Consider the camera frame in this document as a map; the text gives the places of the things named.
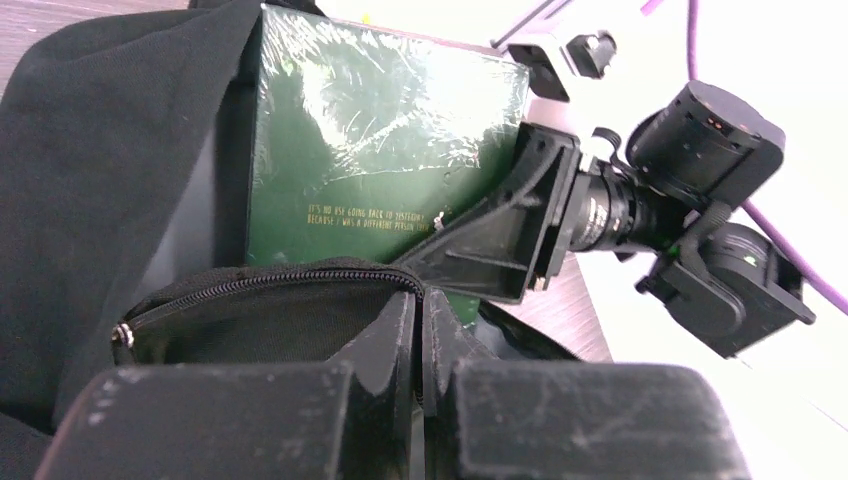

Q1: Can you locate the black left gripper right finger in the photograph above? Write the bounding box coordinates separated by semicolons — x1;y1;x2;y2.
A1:
422;289;750;479

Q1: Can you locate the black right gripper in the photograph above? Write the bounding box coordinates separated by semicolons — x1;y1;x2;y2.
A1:
397;123;583;304

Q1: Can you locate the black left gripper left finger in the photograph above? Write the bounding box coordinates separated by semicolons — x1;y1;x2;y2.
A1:
36;293;416;479

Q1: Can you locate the dark green notebook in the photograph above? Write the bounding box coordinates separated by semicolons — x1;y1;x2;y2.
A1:
245;5;531;326

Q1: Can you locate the black student backpack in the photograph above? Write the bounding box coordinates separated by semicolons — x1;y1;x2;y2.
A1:
0;0;584;480

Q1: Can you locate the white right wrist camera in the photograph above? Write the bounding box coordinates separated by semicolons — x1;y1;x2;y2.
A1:
504;30;618;105

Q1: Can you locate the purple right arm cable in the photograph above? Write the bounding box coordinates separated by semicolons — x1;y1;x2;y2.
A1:
639;0;848;318

